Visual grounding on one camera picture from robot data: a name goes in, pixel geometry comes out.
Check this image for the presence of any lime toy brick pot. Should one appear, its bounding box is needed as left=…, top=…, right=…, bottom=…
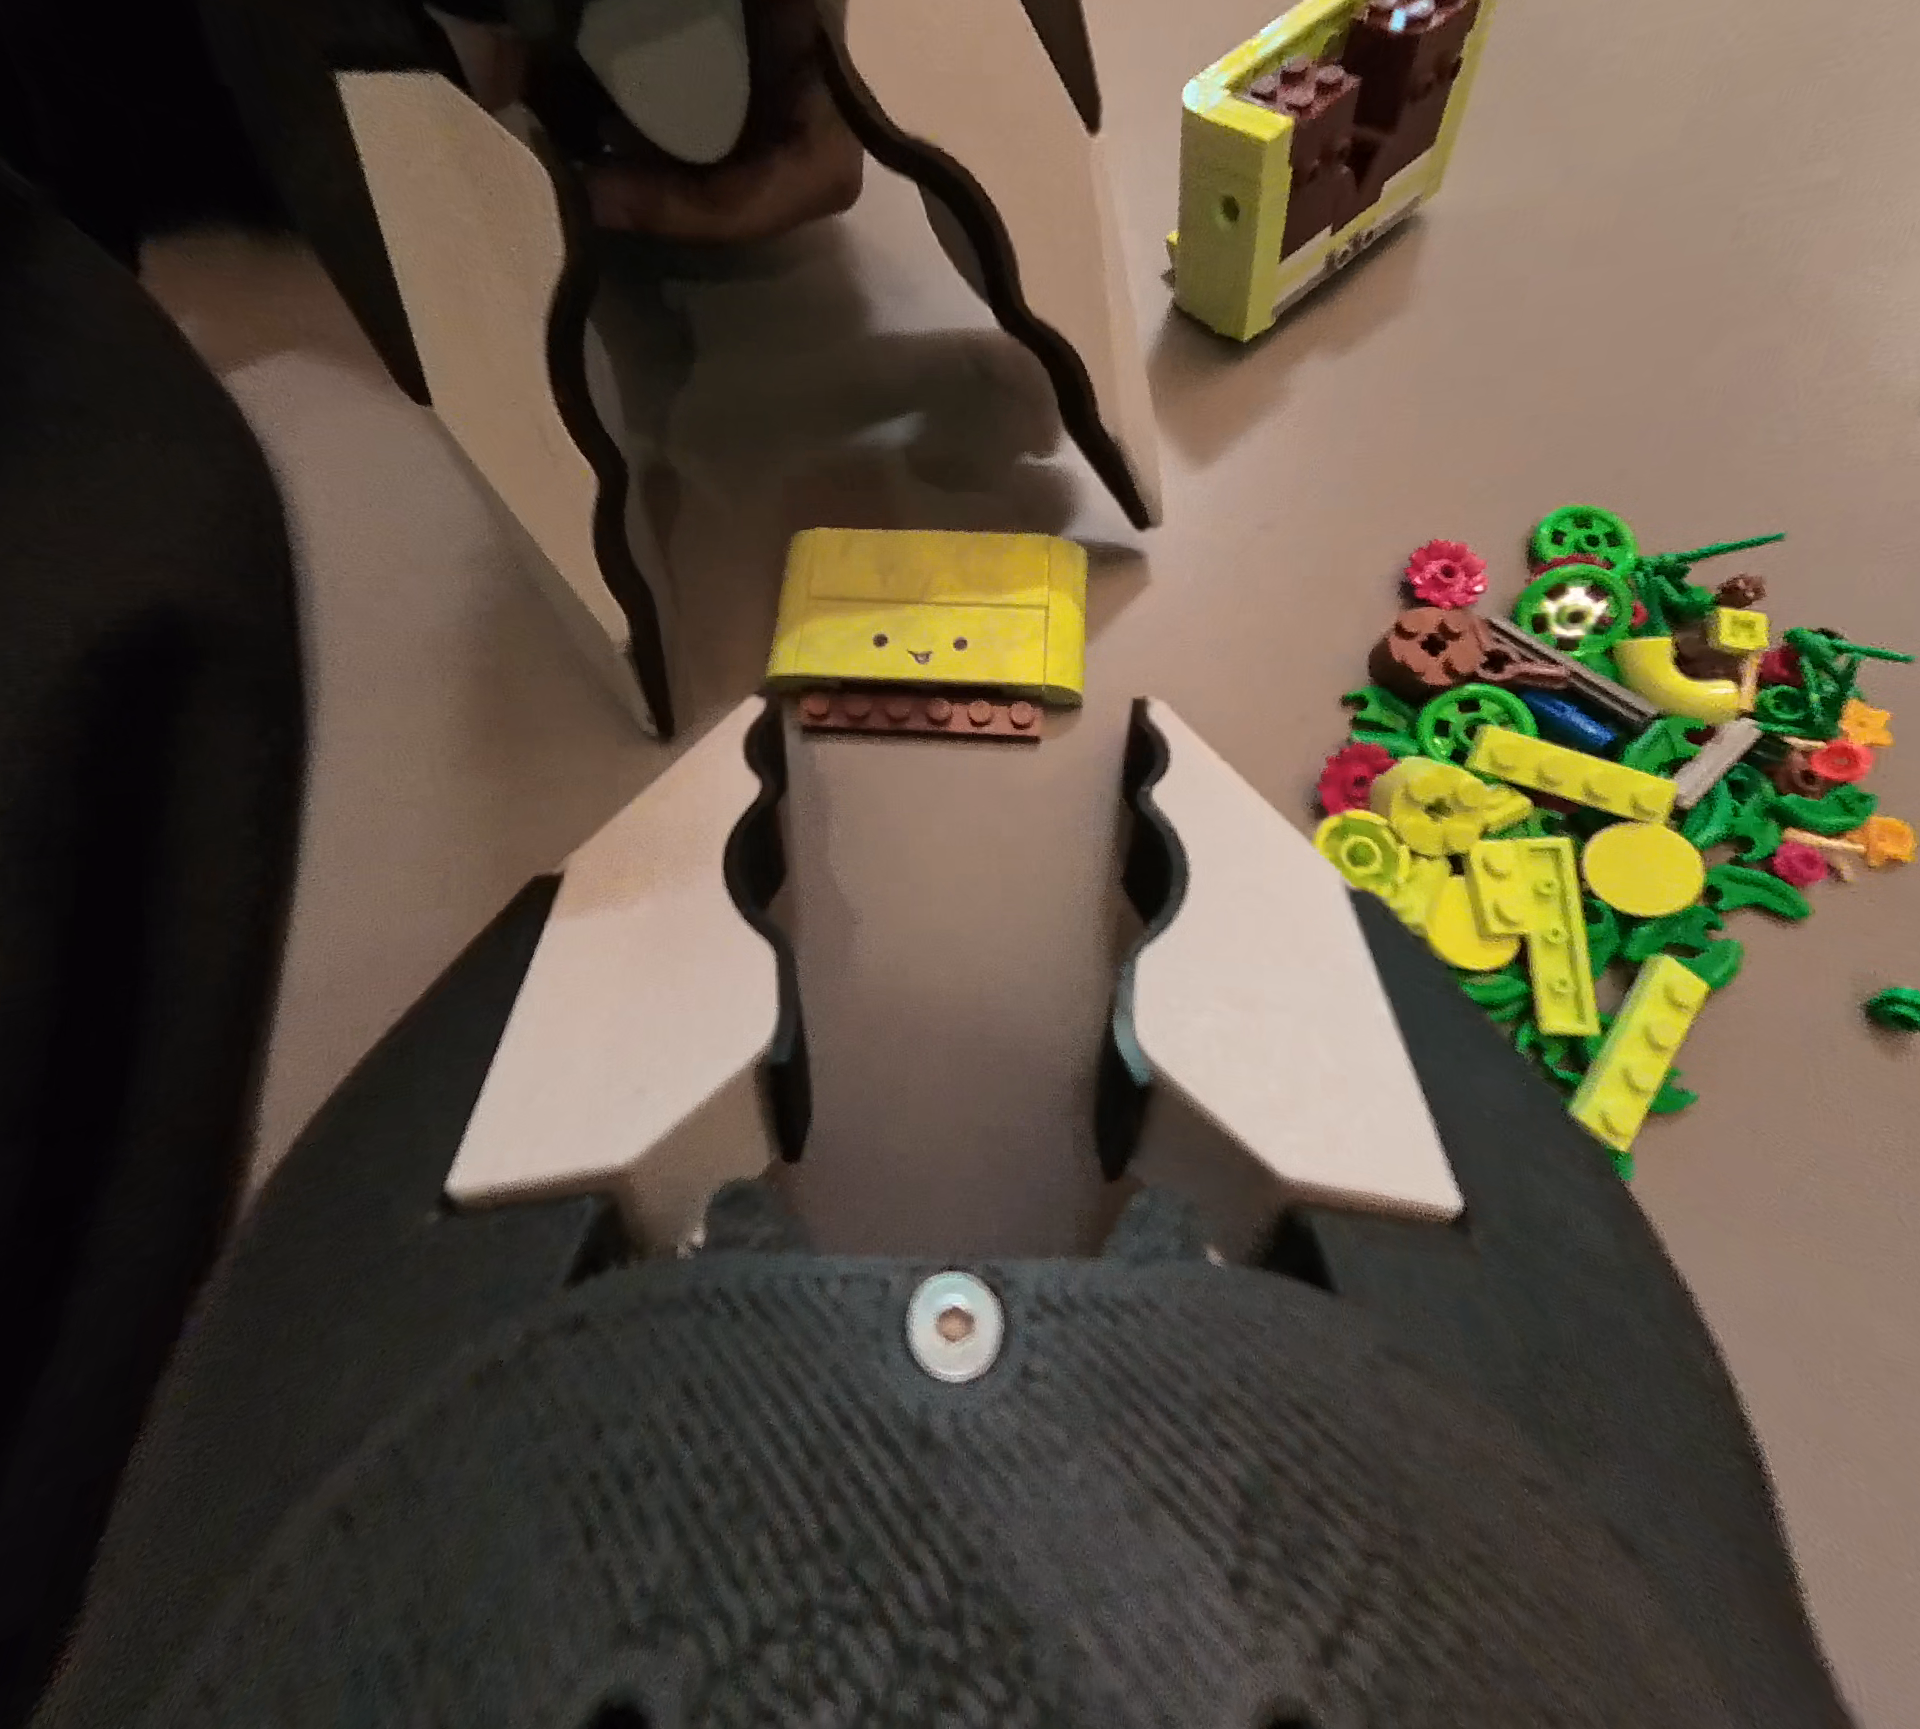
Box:
left=1164, top=0, right=1513, bottom=346

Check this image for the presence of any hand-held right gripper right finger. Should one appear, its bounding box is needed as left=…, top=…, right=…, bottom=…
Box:
left=1096, top=695, right=1467, bottom=1224

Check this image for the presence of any person's left hand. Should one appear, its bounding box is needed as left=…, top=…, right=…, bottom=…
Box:
left=573, top=0, right=868, bottom=246

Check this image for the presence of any pile of small toy pieces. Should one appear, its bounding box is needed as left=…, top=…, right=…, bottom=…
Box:
left=1307, top=498, right=1920, bottom=1179

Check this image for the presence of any lime and brown toy panel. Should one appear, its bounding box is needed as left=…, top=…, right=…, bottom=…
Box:
left=762, top=526, right=1092, bottom=746

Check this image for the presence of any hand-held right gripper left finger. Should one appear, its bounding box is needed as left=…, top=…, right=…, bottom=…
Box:
left=441, top=695, right=820, bottom=1242

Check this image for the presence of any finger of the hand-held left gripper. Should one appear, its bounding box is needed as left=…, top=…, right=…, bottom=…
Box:
left=814, top=0, right=1167, bottom=535
left=333, top=67, right=680, bottom=745

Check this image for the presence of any person's black jacket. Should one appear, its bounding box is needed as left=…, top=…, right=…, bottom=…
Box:
left=0, top=167, right=312, bottom=1686

